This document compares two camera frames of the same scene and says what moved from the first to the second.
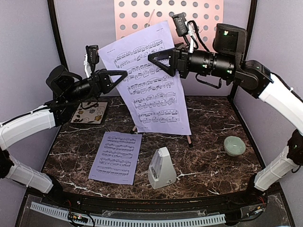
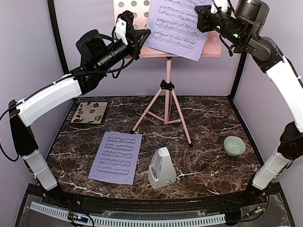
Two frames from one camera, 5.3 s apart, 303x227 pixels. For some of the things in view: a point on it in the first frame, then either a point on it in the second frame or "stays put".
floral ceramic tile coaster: [90, 112] stays put
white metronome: [161, 171] stays put
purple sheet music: [117, 159] stays put
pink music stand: [132, 17] → [164, 106]
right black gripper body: [220, 65] → [233, 29]
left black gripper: [102, 83] → [141, 35]
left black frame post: [54, 20] stays put
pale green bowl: [234, 146] stays put
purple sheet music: [155, 96] → [172, 27]
